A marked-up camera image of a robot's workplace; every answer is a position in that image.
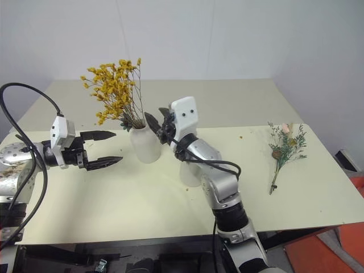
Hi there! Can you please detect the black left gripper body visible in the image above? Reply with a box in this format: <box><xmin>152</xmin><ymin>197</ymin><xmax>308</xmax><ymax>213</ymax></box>
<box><xmin>60</xmin><ymin>135</ymin><xmax>89</xmax><ymax>171</ymax></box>

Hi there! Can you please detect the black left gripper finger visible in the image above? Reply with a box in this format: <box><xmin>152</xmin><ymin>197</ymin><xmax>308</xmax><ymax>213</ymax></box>
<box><xmin>85</xmin><ymin>156</ymin><xmax>124</xmax><ymax>172</ymax></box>
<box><xmin>80</xmin><ymin>130</ymin><xmax>117</xmax><ymax>142</ymax></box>

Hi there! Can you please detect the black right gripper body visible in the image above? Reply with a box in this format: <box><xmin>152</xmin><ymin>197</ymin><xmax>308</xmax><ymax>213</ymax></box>
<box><xmin>158</xmin><ymin>111</ymin><xmax>177</xmax><ymax>144</ymax></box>

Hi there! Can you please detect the yellow dried flower bouquet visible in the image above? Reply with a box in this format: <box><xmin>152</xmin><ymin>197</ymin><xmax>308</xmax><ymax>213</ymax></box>
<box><xmin>80</xmin><ymin>57</ymin><xmax>143</xmax><ymax>133</ymax></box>

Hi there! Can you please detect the pink and green flower bouquet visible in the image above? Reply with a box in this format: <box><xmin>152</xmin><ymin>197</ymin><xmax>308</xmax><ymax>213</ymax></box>
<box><xmin>267</xmin><ymin>122</ymin><xmax>309</xmax><ymax>196</ymax></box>

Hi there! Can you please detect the white ceramic vase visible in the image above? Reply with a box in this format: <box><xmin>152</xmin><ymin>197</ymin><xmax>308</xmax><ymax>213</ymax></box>
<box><xmin>179</xmin><ymin>161</ymin><xmax>204</xmax><ymax>188</ymax></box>
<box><xmin>129</xmin><ymin>123</ymin><xmax>163</xmax><ymax>165</ymax></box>

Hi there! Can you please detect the small silver black object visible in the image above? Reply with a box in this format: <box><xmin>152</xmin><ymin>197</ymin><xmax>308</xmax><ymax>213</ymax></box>
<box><xmin>93</xmin><ymin>258</ymin><xmax>109</xmax><ymax>273</ymax></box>

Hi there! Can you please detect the black box on floor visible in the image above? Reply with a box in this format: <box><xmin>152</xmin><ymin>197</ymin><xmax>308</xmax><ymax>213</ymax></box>
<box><xmin>333</xmin><ymin>148</ymin><xmax>359</xmax><ymax>172</ymax></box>

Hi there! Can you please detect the orange floor mat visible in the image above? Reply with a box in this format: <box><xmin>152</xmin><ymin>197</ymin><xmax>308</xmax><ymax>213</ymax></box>
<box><xmin>284</xmin><ymin>223</ymin><xmax>364</xmax><ymax>273</ymax></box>

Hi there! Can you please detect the orange object beside table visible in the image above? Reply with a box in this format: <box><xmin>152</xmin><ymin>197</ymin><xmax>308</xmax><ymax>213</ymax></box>
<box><xmin>349</xmin><ymin>175</ymin><xmax>364</xmax><ymax>200</ymax></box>

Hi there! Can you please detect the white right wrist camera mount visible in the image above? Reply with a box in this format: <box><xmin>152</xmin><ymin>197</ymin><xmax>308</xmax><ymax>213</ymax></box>
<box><xmin>169</xmin><ymin>96</ymin><xmax>199</xmax><ymax>143</ymax></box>

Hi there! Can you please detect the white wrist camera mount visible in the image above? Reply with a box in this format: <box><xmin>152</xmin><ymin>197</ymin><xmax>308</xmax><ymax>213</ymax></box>
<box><xmin>49</xmin><ymin>114</ymin><xmax>76</xmax><ymax>169</ymax></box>
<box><xmin>169</xmin><ymin>96</ymin><xmax>199</xmax><ymax>143</ymax></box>

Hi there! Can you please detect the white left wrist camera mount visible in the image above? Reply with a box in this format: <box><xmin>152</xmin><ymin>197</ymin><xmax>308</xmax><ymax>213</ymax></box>
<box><xmin>49</xmin><ymin>114</ymin><xmax>76</xmax><ymax>169</ymax></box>

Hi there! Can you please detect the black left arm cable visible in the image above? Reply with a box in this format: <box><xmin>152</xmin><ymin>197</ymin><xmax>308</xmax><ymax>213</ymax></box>
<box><xmin>0</xmin><ymin>82</ymin><xmax>63</xmax><ymax>246</ymax></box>

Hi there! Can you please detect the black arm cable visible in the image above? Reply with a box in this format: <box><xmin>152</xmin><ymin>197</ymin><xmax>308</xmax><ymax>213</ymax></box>
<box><xmin>169</xmin><ymin>138</ymin><xmax>242</xmax><ymax>257</ymax></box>
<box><xmin>0</xmin><ymin>82</ymin><xmax>63</xmax><ymax>246</ymax></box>

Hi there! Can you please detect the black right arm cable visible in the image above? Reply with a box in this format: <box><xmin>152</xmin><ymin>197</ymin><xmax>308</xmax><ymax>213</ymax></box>
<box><xmin>169</xmin><ymin>138</ymin><xmax>242</xmax><ymax>257</ymax></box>

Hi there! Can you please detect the black table frame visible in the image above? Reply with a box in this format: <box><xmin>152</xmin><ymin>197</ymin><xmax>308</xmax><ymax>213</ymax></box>
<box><xmin>13</xmin><ymin>221</ymin><xmax>344</xmax><ymax>273</ymax></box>

